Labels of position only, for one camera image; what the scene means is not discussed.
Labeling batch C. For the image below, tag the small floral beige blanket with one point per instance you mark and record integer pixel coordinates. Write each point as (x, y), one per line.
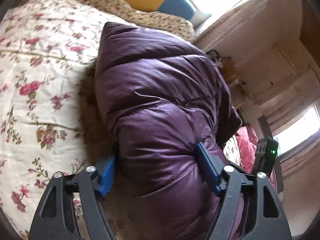
(156, 20)

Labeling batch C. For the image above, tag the floral rose quilt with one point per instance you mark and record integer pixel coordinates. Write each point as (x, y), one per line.
(48, 114)

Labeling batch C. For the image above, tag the pink ruffled bedding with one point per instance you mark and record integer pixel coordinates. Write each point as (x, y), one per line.
(247, 141)

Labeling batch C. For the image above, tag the dark cluttered side table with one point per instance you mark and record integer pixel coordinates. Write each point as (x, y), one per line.
(231, 76)

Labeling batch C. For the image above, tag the pink sheer curtain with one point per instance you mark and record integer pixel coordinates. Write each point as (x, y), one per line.
(277, 19)

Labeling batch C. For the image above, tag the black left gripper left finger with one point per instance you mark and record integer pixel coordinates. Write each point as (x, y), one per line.
(55, 216)

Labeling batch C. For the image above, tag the purple down jacket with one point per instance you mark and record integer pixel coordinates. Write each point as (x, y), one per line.
(158, 96)

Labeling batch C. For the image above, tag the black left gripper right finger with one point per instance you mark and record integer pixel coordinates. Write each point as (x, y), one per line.
(249, 205)

